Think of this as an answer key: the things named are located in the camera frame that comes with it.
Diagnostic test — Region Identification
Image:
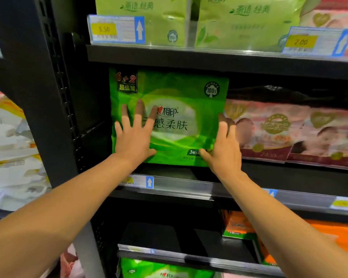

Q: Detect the person's right hand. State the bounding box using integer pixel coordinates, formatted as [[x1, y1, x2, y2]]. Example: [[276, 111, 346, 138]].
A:
[[199, 113, 243, 179]]

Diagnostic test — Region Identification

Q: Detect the person's left hand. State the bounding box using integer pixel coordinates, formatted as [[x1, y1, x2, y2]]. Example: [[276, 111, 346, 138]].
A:
[[114, 100, 158, 167]]

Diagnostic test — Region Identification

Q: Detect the bright green tissue pack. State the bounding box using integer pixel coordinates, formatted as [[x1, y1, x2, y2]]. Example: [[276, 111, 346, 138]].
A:
[[109, 68, 230, 168], [120, 258, 216, 278]]

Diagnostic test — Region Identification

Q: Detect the person's left forearm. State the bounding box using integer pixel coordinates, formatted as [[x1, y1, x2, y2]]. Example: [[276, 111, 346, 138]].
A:
[[0, 153, 147, 278]]

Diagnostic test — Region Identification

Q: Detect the person's right forearm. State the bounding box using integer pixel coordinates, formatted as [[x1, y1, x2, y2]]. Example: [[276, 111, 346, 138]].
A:
[[219, 170, 348, 278]]

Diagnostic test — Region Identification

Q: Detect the price tag with yellow label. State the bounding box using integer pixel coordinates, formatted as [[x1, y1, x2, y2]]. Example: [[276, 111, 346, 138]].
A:
[[330, 198, 348, 212], [87, 14, 146, 45], [281, 26, 348, 58], [120, 174, 154, 190]]

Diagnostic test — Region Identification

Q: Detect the pink baby print tissue pack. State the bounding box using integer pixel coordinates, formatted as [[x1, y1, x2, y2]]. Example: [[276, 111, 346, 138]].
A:
[[300, 0, 348, 57], [287, 106, 348, 172], [224, 98, 311, 164]]

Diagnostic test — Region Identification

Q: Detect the small orange tissue pack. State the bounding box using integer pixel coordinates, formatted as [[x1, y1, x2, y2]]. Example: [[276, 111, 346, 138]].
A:
[[221, 210, 257, 240]]

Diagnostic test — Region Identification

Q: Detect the black metal shelf board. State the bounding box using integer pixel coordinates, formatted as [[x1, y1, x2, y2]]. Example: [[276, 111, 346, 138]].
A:
[[86, 44, 348, 82], [117, 222, 285, 278], [110, 163, 348, 225]]

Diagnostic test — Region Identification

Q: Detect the light green tissue pack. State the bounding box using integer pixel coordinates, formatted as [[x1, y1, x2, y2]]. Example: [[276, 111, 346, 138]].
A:
[[194, 0, 308, 53], [95, 0, 192, 47]]

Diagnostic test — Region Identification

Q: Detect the stack of white packs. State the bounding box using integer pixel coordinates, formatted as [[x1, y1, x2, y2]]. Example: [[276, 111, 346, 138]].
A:
[[0, 81, 52, 212]]

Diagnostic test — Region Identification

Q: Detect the pink plastic bag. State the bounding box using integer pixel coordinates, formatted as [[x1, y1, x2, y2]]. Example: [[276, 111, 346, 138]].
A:
[[59, 243, 86, 278]]

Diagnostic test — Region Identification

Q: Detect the large orange tissue pack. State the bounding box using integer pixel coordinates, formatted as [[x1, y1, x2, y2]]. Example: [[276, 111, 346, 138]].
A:
[[258, 219, 348, 267]]

